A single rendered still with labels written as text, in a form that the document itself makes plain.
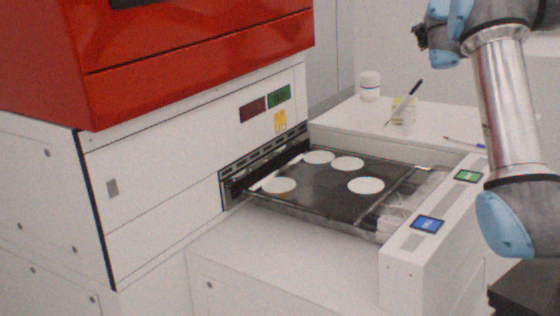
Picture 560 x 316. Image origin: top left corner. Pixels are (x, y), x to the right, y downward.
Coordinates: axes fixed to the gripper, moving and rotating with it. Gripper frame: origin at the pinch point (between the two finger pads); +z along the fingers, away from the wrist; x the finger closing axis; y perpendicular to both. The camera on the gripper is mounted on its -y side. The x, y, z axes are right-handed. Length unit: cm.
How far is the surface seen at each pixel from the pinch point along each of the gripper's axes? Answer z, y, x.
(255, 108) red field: -31, 59, 1
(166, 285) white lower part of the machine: -46, 98, 35
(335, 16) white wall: 273, -2, -115
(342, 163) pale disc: -18, 44, 25
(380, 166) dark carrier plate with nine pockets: -19.1, 34.3, 30.9
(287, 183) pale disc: -29, 60, 24
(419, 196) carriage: -31, 29, 43
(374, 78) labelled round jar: 9.4, 21.1, 0.8
